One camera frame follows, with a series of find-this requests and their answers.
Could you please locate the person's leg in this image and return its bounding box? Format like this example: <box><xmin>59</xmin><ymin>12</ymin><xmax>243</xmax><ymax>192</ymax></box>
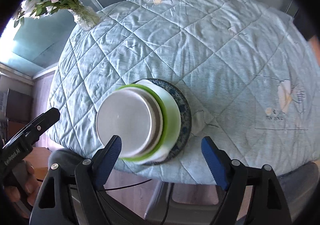
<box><xmin>49</xmin><ymin>148</ymin><xmax>87</xmax><ymax>168</ymax></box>
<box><xmin>276</xmin><ymin>161</ymin><xmax>320</xmax><ymax>190</ymax></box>

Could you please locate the black cable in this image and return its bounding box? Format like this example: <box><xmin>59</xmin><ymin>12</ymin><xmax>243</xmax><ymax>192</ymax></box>
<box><xmin>99</xmin><ymin>179</ymin><xmax>174</xmax><ymax>225</ymax></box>

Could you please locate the large white deep plate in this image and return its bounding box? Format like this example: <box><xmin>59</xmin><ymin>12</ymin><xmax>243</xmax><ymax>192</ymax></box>
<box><xmin>136</xmin><ymin>79</ymin><xmax>181</xmax><ymax>163</ymax></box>

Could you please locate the light blue quilted blanket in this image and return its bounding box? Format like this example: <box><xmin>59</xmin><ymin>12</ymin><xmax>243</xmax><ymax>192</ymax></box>
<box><xmin>47</xmin><ymin>0</ymin><xmax>320</xmax><ymax>185</ymax></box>

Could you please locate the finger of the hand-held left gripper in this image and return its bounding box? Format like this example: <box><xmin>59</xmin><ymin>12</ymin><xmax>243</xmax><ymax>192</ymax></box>
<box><xmin>2</xmin><ymin>108</ymin><xmax>60</xmax><ymax>150</ymax></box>

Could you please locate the green plastic bowl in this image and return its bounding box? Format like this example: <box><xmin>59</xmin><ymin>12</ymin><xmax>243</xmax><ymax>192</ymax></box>
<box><xmin>116</xmin><ymin>84</ymin><xmax>167</xmax><ymax>164</ymax></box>

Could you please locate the dark wooden cabinet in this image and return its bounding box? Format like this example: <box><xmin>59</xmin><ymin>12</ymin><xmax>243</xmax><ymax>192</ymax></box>
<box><xmin>0</xmin><ymin>75</ymin><xmax>34</xmax><ymax>123</ymax></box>

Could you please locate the black flower pot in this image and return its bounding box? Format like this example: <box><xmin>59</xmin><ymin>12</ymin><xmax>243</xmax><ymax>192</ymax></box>
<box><xmin>291</xmin><ymin>0</ymin><xmax>318</xmax><ymax>40</ymax></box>

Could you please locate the glass vase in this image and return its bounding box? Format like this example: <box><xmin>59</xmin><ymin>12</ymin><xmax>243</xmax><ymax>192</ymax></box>
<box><xmin>69</xmin><ymin>2</ymin><xmax>100</xmax><ymax>31</ymax></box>

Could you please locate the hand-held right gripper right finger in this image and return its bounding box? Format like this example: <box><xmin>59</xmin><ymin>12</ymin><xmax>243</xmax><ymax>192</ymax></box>
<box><xmin>201</xmin><ymin>136</ymin><xmax>293</xmax><ymax>225</ymax></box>

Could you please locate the small white bowl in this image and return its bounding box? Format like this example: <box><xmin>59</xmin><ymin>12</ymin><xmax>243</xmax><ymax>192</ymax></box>
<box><xmin>96</xmin><ymin>90</ymin><xmax>155</xmax><ymax>153</ymax></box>

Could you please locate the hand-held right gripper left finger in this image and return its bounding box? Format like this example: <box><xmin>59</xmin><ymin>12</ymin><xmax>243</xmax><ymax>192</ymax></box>
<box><xmin>29</xmin><ymin>135</ymin><xmax>123</xmax><ymax>225</ymax></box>

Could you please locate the person's right leg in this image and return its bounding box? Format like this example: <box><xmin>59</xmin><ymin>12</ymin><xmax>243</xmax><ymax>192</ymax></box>
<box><xmin>276</xmin><ymin>161</ymin><xmax>320</xmax><ymax>190</ymax></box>

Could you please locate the person's left leg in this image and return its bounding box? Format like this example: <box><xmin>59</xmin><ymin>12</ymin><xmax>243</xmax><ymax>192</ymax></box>
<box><xmin>49</xmin><ymin>148</ymin><xmax>87</xmax><ymax>168</ymax></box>

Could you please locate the blue patterned plate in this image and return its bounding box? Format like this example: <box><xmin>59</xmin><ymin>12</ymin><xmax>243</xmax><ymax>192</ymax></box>
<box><xmin>147</xmin><ymin>78</ymin><xmax>192</xmax><ymax>165</ymax></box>

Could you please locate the person's left hand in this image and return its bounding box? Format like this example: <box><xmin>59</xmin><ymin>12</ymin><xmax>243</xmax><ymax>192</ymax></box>
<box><xmin>5</xmin><ymin>160</ymin><xmax>41</xmax><ymax>218</ymax></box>

